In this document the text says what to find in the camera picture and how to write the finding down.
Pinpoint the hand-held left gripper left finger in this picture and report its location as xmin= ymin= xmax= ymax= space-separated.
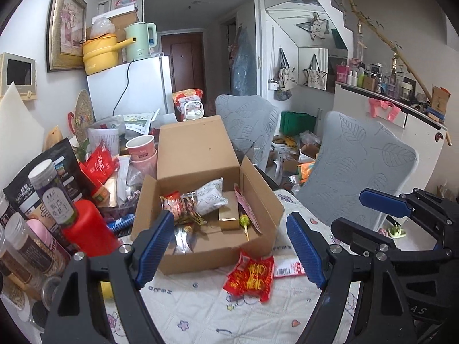
xmin=41 ymin=210 xmax=175 ymax=344

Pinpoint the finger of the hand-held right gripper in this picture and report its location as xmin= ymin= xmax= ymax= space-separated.
xmin=330 ymin=217 xmax=406 ymax=259
xmin=359 ymin=187 xmax=456 ymax=230

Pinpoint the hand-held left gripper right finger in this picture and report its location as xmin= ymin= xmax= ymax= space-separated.
xmin=286 ymin=212 xmax=417 ymax=344

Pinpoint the clear silver snack packet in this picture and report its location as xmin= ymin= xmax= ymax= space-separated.
xmin=174 ymin=224 xmax=199 ymax=255

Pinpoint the brown cardboard box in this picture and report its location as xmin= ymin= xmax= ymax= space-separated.
xmin=131 ymin=115 xmax=285 ymax=276

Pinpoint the red yellow-print snack packet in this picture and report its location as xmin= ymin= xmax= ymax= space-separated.
xmin=223 ymin=249 xmax=275 ymax=302

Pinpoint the white bread-print snack packet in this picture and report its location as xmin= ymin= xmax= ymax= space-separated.
xmin=195 ymin=177 xmax=228 ymax=216

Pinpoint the small gold box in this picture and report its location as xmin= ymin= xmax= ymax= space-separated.
xmin=218 ymin=191 xmax=241 ymax=230

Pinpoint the red white label packet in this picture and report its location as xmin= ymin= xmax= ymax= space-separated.
xmin=273 ymin=260 xmax=306 ymax=279

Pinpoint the blue comb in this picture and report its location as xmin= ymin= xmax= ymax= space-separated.
xmin=107 ymin=213 xmax=136 ymax=232

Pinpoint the grey covered chair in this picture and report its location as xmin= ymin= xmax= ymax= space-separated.
xmin=294 ymin=110 xmax=419 ymax=230
xmin=215 ymin=94 xmax=282 ymax=173

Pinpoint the white cabinet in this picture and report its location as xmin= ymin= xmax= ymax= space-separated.
xmin=333 ymin=81 xmax=448 ymax=194

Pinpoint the red plastic canister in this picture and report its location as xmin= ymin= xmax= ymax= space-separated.
xmin=61 ymin=199 xmax=120 ymax=259

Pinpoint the white quilted printed tablecloth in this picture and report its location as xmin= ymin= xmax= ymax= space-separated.
xmin=104 ymin=186 xmax=361 ymax=344

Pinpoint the pink ribbon bow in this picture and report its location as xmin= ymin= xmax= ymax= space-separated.
xmin=369 ymin=98 xmax=401 ymax=124

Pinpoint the red foil packet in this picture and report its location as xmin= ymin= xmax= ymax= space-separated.
xmin=79 ymin=140 xmax=120 ymax=183

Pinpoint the empty clear plastic jar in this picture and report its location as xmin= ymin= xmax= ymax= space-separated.
xmin=41 ymin=276 xmax=63 ymax=310

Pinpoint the small open cardboard carton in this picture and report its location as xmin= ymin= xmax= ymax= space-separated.
xmin=430 ymin=86 xmax=451 ymax=120

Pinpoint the clear jar dark label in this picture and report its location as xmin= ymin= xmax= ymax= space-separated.
xmin=28 ymin=159 xmax=79 ymax=227

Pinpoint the pink bottle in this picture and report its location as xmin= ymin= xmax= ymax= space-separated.
xmin=26 ymin=218 xmax=70 ymax=264

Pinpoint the green crate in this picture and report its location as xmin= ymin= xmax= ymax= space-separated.
xmin=280 ymin=111 xmax=316 ymax=135

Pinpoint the clear drinking glass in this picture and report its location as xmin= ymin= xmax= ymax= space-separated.
xmin=232 ymin=138 xmax=257 ymax=167

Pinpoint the row of cosmetic bottles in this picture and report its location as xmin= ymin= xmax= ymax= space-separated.
xmin=337 ymin=59 xmax=429 ymax=106

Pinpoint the clear jar brown label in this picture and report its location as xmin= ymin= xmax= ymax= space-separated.
xmin=5 ymin=213 xmax=58 ymax=280

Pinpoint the black lid jar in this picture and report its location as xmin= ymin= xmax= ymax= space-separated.
xmin=30 ymin=301 xmax=51 ymax=330

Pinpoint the bamboo pole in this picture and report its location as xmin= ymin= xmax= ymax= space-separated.
xmin=339 ymin=0 xmax=452 ymax=146

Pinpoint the large red snack bag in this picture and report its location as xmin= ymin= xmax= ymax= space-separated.
xmin=171 ymin=88 xmax=205 ymax=117

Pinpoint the round woven fan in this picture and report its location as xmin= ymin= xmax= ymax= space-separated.
xmin=73 ymin=89 xmax=94 ymax=142

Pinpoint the white printed tote bag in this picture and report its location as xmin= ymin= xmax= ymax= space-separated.
xmin=274 ymin=48 xmax=298 ymax=90

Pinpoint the white fridge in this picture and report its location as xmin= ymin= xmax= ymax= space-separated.
xmin=86 ymin=55 xmax=173 ymax=126

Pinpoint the white foam board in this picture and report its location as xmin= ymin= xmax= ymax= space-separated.
xmin=0 ymin=82 xmax=45 ymax=190

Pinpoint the brown door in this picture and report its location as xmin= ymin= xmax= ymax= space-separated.
xmin=161 ymin=32 xmax=205 ymax=95

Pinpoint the blue plastic bag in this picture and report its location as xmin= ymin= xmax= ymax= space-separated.
xmin=231 ymin=25 xmax=258 ymax=95

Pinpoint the yellow cooking pot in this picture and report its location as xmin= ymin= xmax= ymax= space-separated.
xmin=82 ymin=34 xmax=135 ymax=76

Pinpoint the light green electric kettle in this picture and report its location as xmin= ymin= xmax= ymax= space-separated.
xmin=124 ymin=22 xmax=157 ymax=62

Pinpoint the white plastic bag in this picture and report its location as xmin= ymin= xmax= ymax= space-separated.
xmin=90 ymin=18 xmax=115 ymax=38

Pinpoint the plain cardboard storage box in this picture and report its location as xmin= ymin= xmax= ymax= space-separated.
xmin=108 ymin=12 xmax=140 ymax=34

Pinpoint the gold framed picture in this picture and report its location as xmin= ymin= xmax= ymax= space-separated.
xmin=46 ymin=0 xmax=87 ymax=73

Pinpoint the black power cable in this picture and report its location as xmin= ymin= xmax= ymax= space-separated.
xmin=113 ymin=61 xmax=131 ymax=115

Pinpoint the beige wall intercom panel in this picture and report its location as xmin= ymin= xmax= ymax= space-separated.
xmin=0 ymin=52 xmax=37 ymax=101

